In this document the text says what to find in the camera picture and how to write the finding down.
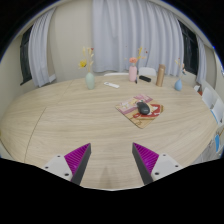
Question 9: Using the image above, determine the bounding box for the blue vase with dried flowers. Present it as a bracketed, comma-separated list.
[173, 57, 187, 92]

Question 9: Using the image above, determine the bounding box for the small black case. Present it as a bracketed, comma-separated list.
[138, 75, 152, 83]

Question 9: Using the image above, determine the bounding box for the black computer mouse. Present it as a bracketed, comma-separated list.
[136, 101, 151, 116]

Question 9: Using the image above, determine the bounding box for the cartoon print mouse pad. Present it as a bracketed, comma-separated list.
[115, 93, 165, 130]

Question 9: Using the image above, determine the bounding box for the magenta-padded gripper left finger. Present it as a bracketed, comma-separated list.
[41, 143, 92, 186]

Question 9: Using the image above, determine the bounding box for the wide white curtain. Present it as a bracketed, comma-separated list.
[91, 0, 185, 78]

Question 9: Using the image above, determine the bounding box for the green vase with yellow flowers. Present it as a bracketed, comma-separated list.
[78, 46, 96, 90]

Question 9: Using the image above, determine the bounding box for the narrow white curtain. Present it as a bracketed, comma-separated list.
[195, 34, 208, 85]
[28, 8, 57, 88]

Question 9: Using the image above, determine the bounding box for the white remote control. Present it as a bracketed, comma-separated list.
[103, 81, 121, 90]

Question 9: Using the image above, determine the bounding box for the pink vase with orange flowers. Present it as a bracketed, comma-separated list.
[126, 46, 148, 83]

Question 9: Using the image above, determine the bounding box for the dark window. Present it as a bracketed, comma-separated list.
[19, 25, 34, 86]
[178, 20, 200, 76]

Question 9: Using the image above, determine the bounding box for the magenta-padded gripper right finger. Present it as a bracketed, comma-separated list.
[131, 142, 184, 186]

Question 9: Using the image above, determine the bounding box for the tan drink bottle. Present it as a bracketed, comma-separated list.
[155, 63, 167, 88]

